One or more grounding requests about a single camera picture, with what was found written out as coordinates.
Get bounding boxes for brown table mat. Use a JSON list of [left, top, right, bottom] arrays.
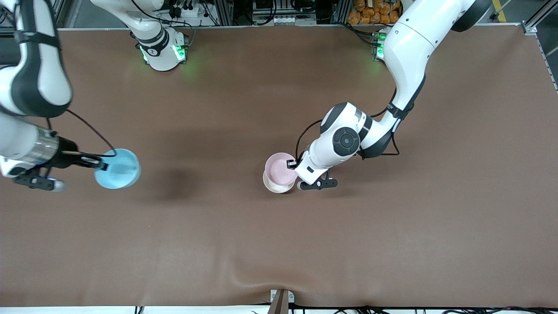
[[0, 24, 558, 308]]

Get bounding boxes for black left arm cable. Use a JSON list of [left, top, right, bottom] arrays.
[[357, 87, 401, 160]]

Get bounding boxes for pink bowl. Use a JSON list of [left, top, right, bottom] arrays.
[[265, 152, 299, 185]]

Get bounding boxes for white bowl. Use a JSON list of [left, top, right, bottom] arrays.
[[262, 171, 297, 194]]

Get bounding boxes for white power strip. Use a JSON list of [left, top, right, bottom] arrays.
[[270, 15, 316, 26]]

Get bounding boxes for power strip with black plugs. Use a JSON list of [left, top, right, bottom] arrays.
[[168, 0, 205, 20]]

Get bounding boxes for metal clamp bracket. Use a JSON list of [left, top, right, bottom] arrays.
[[269, 289, 295, 314]]

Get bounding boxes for blue bowl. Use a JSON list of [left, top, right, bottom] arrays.
[[94, 148, 142, 190]]

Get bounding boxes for aluminium frame post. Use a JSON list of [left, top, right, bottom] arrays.
[[213, 0, 234, 26], [331, 0, 350, 24]]

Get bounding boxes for orange packaged snacks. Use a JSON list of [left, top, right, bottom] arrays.
[[347, 0, 401, 25]]

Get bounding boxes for aluminium table edge rail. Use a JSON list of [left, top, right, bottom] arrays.
[[522, 0, 558, 92]]

